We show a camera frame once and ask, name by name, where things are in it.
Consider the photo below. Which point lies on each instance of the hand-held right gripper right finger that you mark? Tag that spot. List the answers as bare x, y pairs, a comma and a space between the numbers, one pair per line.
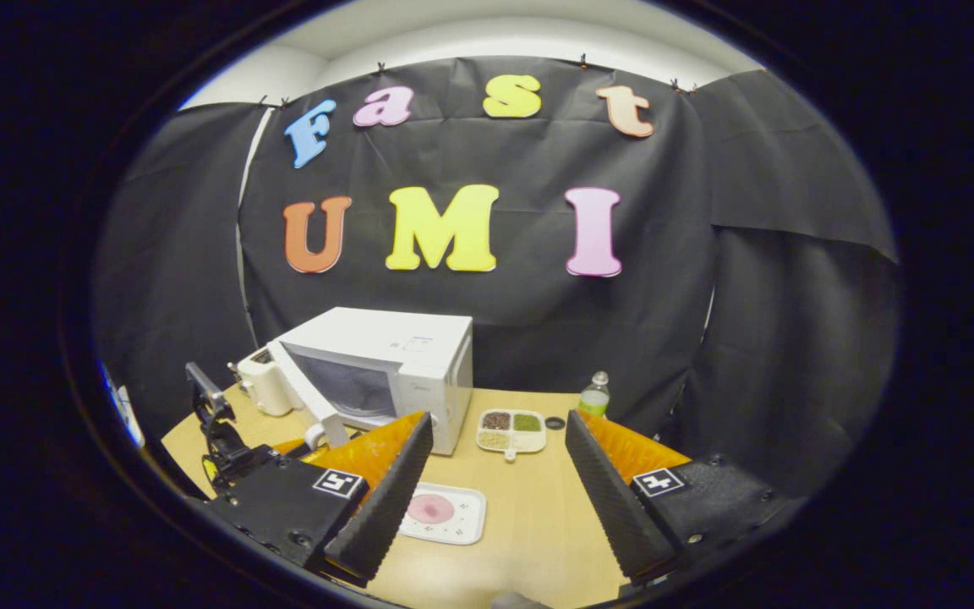
614, 507

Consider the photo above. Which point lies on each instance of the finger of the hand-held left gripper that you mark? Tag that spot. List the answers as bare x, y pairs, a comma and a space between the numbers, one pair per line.
288, 446

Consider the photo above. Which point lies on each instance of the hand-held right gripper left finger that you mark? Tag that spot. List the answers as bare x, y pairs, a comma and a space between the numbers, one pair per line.
385, 516

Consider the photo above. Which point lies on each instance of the white plate with pink food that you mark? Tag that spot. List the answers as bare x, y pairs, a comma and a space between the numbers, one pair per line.
462, 516

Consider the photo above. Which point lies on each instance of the white microwave oven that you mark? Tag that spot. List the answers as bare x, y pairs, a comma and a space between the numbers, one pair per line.
419, 338

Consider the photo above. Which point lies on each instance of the white toaster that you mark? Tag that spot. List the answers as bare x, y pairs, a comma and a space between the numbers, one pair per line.
263, 389

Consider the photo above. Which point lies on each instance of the divided white dish with beans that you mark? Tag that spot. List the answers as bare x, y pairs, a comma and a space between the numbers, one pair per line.
529, 441

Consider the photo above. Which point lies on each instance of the green drink bottle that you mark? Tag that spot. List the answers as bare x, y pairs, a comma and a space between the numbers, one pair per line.
593, 399

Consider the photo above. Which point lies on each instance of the black backdrop cloth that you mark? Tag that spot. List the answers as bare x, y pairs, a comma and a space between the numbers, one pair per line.
521, 338

